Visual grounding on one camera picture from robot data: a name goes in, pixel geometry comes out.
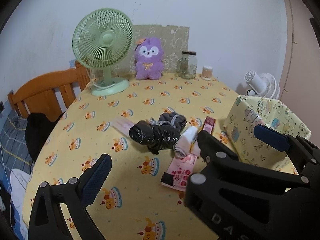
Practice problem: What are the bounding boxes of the red pink sock package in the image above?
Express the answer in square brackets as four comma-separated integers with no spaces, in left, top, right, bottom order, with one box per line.
[202,116,216,134]

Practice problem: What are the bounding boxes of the black socks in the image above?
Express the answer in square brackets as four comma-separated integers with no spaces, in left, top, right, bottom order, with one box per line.
[129,120,181,155]

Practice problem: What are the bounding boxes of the clear pink sock package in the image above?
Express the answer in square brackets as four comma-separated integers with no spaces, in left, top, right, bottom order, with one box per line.
[111,117,135,138]

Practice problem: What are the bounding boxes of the grey socks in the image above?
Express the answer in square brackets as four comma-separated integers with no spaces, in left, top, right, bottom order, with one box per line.
[149,112,187,132]

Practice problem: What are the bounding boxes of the yellow cartoon tablecloth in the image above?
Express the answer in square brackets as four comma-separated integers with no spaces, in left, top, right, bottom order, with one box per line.
[22,73,301,240]

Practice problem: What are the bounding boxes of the patterned cardboard backboard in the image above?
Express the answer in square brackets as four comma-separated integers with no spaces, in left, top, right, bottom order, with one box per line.
[111,25,189,76]

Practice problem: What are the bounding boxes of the cotton swab container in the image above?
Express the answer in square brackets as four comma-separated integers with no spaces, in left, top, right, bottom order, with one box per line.
[201,66,213,81]

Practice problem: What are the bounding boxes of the blue plaid bedding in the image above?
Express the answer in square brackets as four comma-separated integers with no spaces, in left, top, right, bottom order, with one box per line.
[1,110,33,193]

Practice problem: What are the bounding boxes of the orange wooden chair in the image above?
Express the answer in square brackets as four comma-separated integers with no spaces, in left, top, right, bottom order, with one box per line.
[8,62,90,121]

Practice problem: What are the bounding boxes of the black cushion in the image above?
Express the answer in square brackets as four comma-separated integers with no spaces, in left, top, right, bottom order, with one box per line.
[25,113,64,162]

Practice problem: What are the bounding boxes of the glass jar dark lid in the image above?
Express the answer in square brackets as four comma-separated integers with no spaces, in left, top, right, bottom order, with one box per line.
[177,50,197,80]

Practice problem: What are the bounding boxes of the yellow patterned storage box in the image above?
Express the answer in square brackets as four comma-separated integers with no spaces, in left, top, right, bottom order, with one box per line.
[223,95,311,174]

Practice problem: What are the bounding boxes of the white pink socks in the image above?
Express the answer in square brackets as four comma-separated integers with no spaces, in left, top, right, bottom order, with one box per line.
[173,126,198,159]

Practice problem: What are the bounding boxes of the beige door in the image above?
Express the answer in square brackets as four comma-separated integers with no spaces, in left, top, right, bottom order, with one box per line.
[278,0,320,111]

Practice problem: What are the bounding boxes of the green desk fan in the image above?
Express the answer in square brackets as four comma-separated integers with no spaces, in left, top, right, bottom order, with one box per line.
[72,8,133,96]

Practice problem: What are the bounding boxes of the white standing fan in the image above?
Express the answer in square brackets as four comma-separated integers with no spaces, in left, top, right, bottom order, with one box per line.
[244,70,280,100]

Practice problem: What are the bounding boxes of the purple plush bunny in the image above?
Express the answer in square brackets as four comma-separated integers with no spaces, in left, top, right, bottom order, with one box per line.
[135,37,164,80]

